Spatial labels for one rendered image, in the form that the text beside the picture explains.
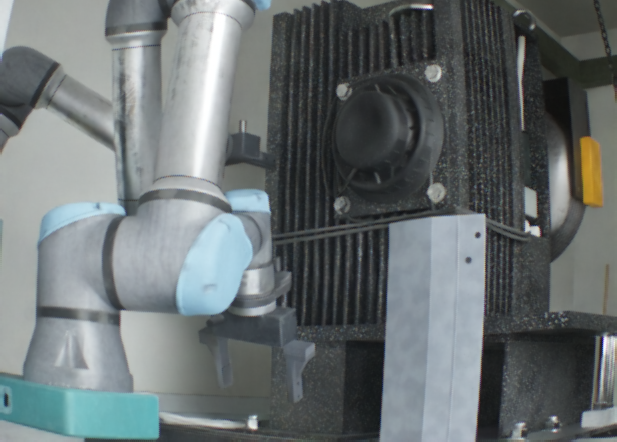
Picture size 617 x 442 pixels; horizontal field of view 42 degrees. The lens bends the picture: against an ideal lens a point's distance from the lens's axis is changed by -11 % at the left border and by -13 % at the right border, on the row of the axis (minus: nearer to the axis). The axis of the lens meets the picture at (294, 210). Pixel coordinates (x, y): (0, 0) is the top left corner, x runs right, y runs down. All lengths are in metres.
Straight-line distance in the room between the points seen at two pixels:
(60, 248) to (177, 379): 1.61
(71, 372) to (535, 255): 1.16
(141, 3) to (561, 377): 1.11
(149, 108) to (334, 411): 0.79
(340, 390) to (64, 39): 1.30
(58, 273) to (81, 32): 1.55
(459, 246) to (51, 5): 1.48
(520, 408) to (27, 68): 1.10
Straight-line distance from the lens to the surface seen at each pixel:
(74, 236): 1.05
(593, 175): 2.03
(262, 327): 1.36
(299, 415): 1.82
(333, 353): 1.77
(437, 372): 1.44
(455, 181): 1.63
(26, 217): 2.33
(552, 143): 2.05
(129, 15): 1.23
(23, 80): 1.56
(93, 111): 1.56
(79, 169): 2.45
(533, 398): 1.65
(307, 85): 1.94
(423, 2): 1.79
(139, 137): 1.25
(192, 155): 1.05
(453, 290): 1.44
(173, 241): 1.00
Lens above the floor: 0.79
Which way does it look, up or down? 11 degrees up
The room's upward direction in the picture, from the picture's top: 2 degrees clockwise
